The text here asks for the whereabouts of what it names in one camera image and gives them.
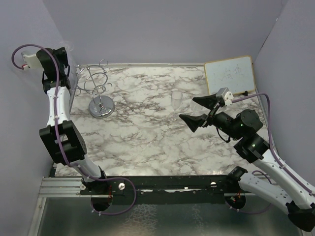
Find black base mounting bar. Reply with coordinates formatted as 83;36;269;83
80;175;242;205

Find chrome wine glass rack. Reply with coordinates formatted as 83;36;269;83
74;59;115;118

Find small whiteboard on stand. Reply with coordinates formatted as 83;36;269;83
204;56;255;95

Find clear wine glass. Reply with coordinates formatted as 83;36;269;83
170;91;183;121
64;41;77;81
190;101;203;116

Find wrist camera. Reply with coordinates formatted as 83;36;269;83
215;88;234;107
21;51;42;70

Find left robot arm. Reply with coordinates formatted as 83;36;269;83
36;48;109;195

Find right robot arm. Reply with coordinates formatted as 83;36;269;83
179;90;315;232

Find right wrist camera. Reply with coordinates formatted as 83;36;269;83
215;88;234;107

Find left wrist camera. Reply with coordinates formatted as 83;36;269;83
21;51;42;70

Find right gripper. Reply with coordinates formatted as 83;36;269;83
180;92;242;140

